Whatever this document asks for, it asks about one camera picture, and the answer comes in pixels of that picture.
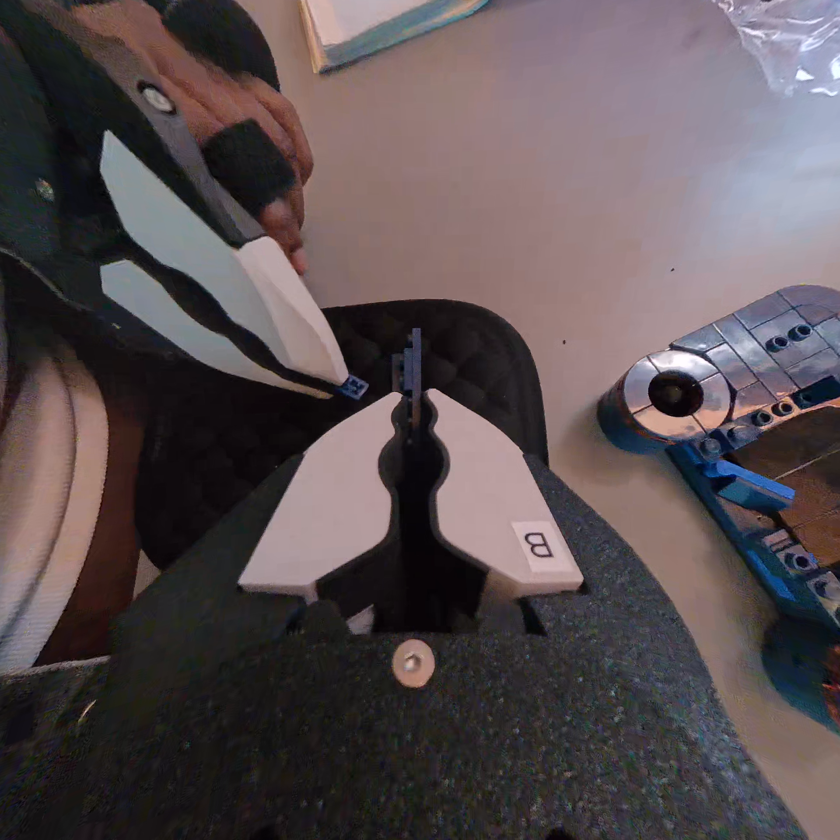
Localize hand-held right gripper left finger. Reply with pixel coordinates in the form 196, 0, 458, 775
236, 392, 403, 603

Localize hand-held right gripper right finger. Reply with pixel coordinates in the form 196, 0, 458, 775
425, 390, 585, 599

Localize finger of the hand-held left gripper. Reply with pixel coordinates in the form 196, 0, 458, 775
100, 130, 350, 386
100, 260, 336, 400

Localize blue brick bar orange ends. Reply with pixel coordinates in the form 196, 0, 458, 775
392, 328, 424, 447

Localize blue brick-built game console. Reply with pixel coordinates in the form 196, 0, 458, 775
597, 283, 840, 732

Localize person's left hand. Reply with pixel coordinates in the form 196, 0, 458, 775
72, 0, 315, 277

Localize large black cushioned pad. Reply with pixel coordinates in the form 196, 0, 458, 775
134, 298, 550, 572

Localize instruction booklet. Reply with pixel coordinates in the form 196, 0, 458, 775
298, 0, 491, 74

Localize clear plastic bag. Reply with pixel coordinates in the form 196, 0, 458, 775
712, 0, 840, 98

